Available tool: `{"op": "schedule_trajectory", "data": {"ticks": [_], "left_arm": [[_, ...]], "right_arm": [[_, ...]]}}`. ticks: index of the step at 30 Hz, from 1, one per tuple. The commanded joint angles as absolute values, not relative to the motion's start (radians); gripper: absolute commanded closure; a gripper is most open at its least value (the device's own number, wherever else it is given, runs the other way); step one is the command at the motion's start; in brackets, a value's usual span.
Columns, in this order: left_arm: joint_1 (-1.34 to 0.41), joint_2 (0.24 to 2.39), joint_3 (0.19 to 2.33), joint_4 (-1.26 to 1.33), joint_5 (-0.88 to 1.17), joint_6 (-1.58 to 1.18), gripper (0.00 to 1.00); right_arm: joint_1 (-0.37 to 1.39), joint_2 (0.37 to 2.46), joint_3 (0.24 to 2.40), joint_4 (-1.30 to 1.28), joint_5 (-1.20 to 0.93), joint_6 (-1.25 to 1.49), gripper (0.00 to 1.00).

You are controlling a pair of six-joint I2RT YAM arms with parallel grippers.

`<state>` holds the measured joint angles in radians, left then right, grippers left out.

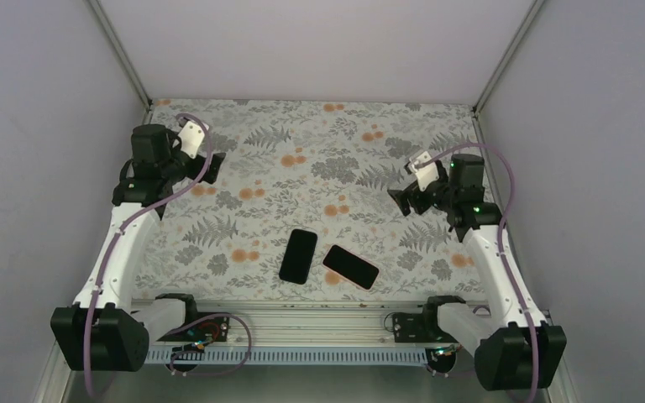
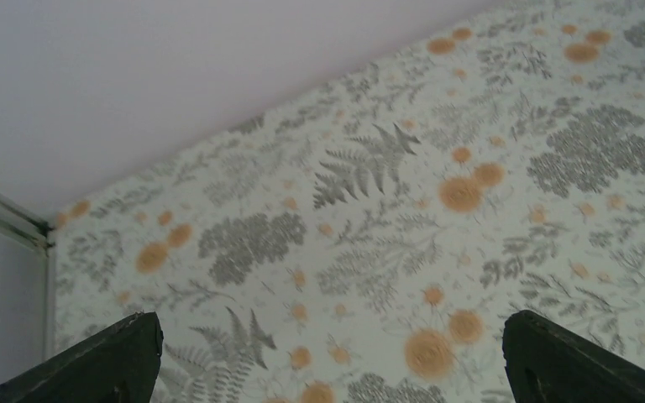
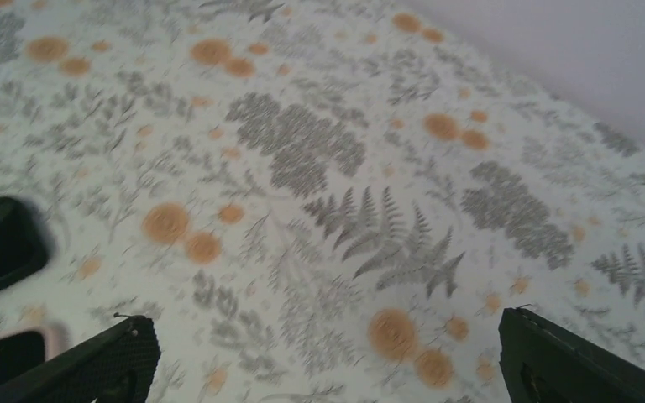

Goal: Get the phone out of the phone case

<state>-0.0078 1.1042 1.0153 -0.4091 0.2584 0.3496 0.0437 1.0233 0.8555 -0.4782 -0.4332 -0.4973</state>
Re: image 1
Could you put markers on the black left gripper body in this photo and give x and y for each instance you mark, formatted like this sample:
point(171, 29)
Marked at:
point(210, 175)

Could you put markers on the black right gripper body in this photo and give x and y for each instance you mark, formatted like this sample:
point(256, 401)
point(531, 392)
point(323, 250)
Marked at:
point(410, 192)

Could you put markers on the blue black phone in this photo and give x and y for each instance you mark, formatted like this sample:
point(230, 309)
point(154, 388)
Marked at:
point(351, 267)

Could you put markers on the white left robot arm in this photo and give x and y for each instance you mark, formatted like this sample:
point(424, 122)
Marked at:
point(100, 330)

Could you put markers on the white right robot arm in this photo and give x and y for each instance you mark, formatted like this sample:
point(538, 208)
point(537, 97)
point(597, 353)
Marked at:
point(514, 347)

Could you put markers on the floral patterned table mat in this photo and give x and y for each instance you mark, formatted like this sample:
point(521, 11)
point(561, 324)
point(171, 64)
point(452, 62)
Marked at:
point(324, 167)

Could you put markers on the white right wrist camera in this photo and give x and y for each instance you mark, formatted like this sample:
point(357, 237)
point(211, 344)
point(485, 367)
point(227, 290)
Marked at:
point(426, 169)

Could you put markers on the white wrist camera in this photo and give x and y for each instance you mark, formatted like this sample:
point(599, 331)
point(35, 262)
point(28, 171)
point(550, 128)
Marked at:
point(426, 169)
point(191, 137)

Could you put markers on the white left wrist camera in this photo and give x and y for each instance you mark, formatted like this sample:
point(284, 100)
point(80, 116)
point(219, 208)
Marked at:
point(191, 137)

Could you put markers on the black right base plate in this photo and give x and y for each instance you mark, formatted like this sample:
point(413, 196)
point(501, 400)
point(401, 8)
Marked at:
point(410, 328)

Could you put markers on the aluminium front rail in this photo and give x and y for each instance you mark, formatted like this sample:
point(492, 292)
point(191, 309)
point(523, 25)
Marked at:
point(311, 324)

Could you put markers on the slotted grey cable duct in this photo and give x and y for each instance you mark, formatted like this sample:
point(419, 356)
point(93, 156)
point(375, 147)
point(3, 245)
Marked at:
point(306, 356)

